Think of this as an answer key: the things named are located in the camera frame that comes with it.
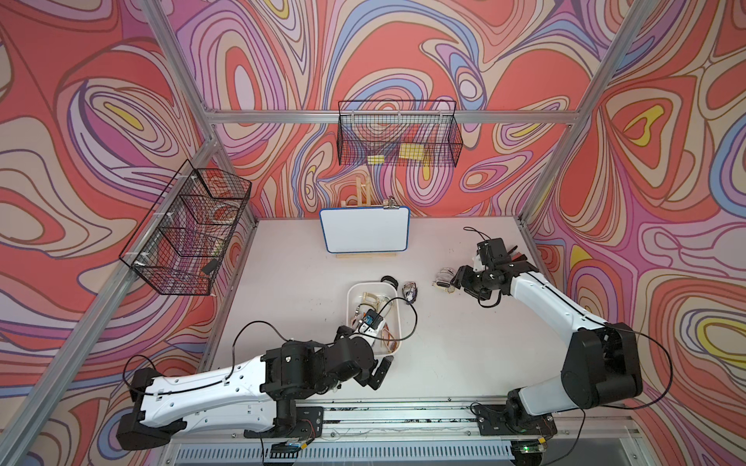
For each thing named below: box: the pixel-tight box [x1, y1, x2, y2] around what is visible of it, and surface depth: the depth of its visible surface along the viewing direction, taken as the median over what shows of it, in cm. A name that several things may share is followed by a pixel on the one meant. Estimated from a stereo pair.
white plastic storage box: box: [345, 281, 403, 357], surface depth 95 cm
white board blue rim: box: [318, 205, 411, 254], surface depth 97 cm
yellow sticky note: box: [398, 142, 425, 161], surface depth 92 cm
